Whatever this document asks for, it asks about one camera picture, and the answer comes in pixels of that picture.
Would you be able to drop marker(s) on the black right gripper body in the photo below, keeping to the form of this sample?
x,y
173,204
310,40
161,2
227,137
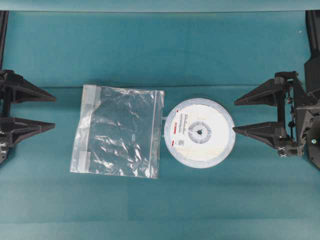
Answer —
x,y
304,109

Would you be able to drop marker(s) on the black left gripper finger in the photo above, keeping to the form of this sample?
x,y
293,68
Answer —
x,y
19,129
20,90

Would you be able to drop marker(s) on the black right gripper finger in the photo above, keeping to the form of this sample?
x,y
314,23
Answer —
x,y
269,133
271,93

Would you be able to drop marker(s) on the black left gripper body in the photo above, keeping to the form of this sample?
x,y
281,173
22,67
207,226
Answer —
x,y
4,139

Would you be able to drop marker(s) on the white component reel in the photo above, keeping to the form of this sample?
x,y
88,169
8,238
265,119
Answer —
x,y
198,133

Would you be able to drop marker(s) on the clear zip bag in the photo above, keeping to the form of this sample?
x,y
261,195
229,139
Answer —
x,y
119,132

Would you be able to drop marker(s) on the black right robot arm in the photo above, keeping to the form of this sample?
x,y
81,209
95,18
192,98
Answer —
x,y
313,138

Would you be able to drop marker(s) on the black metal frame rail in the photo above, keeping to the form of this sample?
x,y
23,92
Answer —
x,y
4,14

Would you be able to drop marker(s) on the black right frame rail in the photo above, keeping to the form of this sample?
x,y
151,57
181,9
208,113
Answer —
x,y
312,21

